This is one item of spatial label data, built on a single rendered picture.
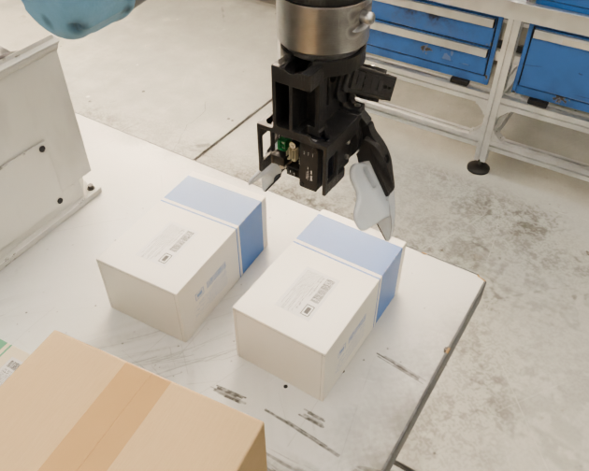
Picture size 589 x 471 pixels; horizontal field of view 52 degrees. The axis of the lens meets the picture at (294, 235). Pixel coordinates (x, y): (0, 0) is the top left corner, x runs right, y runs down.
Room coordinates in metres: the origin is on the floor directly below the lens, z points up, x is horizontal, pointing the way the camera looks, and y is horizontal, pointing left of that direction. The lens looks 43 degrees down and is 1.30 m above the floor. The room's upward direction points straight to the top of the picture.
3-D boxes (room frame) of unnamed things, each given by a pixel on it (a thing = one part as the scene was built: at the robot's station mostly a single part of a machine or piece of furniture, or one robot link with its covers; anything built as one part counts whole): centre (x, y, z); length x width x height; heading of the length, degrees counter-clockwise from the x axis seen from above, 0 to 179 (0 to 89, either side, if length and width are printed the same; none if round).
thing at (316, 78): (0.46, -0.02, 1.02); 0.09 x 0.08 x 0.12; 148
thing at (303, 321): (0.49, -0.03, 0.75); 0.20 x 0.12 x 0.09; 148
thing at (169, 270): (0.57, 0.14, 0.75); 0.20 x 0.12 x 0.09; 151
